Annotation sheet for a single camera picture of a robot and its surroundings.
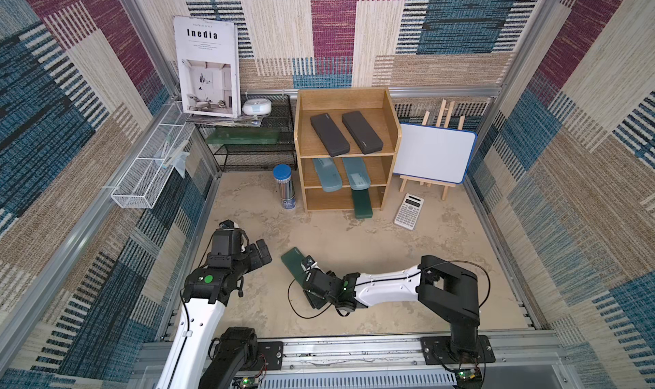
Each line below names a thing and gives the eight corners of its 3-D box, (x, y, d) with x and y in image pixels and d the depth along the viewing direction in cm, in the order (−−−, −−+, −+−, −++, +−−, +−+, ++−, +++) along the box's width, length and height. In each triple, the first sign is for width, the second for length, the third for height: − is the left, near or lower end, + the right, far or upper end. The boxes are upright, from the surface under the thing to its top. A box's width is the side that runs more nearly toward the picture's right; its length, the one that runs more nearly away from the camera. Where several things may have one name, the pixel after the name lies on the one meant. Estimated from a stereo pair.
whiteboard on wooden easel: (427, 213, 106) (453, 161, 83) (385, 179, 118) (398, 125, 95) (467, 181, 117) (500, 127, 94) (425, 153, 129) (445, 99, 106)
